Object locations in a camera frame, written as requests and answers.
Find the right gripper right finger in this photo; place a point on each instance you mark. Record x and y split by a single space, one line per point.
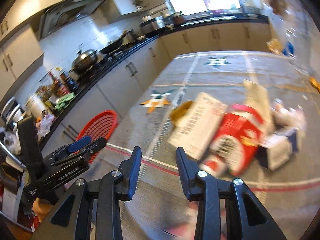
246 217

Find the silver rice cooker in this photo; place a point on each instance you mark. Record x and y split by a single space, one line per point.
152 25

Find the red label sauce bottle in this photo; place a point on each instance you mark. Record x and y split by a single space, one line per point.
59 86

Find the green cloth rag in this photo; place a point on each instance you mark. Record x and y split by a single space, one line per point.
63 101

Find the range hood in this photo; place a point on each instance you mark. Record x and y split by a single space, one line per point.
64 13

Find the dark soy sauce bottle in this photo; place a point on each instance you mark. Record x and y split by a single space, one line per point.
71 84

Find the dark blue small box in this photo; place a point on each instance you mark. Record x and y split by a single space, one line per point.
278 148

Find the white printed cardboard box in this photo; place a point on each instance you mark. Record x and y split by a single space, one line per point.
197 128

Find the red plastic mesh basket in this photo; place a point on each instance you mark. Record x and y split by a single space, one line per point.
102 125

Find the black frying pan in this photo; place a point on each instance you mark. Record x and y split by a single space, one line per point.
113 46

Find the dark cooking pot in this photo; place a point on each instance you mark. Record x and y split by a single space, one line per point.
178 18

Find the blue plastic bag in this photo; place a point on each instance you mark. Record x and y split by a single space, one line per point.
288 49

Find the yellow plastic bag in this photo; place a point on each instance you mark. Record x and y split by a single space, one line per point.
274 46

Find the red snack package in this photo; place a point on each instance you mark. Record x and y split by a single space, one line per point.
235 143

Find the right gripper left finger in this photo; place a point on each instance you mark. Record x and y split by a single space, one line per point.
70 217

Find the clear plastic bag on counter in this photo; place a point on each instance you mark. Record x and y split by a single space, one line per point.
43 125

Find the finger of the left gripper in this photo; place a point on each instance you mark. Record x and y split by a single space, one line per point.
89 152
79 144

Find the steel wok with lid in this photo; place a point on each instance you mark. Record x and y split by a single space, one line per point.
84 61

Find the orange candy wrapper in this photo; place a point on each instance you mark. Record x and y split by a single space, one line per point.
315 84

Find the white electric cooker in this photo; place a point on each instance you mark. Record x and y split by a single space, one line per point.
35 106

